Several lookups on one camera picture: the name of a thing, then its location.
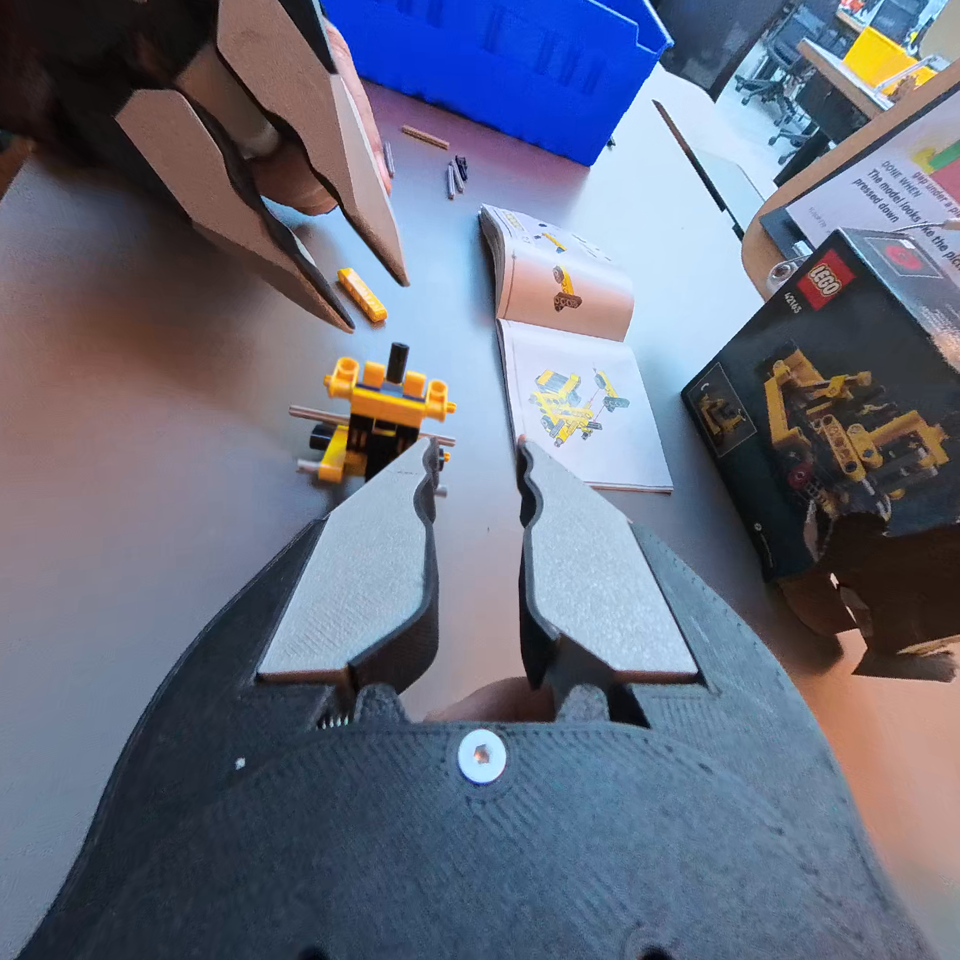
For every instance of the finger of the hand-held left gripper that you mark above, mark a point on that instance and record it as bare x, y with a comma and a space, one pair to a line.
300, 97
195, 165

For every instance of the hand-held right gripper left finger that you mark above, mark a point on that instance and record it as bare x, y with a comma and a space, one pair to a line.
352, 577

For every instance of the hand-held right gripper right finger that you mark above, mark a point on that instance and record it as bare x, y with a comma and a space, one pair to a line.
600, 585

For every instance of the yellow black lego model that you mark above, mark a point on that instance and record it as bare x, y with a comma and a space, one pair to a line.
382, 409

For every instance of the yellow lego beam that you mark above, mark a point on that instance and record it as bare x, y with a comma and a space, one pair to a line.
362, 295

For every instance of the grey lego axle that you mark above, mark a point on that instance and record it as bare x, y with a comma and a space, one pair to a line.
388, 159

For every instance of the tan lego axle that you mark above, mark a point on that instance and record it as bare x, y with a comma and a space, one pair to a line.
424, 136

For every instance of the black lego pin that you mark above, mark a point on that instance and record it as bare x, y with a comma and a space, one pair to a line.
462, 166

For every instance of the lego instruction booklet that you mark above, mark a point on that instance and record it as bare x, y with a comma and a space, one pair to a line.
577, 405

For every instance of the black lego set box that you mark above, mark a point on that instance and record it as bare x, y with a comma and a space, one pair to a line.
825, 420

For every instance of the person's left hand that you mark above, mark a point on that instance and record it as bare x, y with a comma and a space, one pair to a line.
300, 195

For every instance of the blue plastic bin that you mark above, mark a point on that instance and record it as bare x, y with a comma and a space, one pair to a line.
487, 67

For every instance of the dark blue clipboard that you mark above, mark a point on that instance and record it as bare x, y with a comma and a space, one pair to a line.
780, 225

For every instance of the black office chair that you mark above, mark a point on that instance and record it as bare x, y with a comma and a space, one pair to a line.
780, 45

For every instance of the printed instruction sheet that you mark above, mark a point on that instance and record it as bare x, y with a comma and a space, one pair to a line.
900, 180

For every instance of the yellow plastic bin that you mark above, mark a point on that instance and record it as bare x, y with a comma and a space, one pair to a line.
885, 52

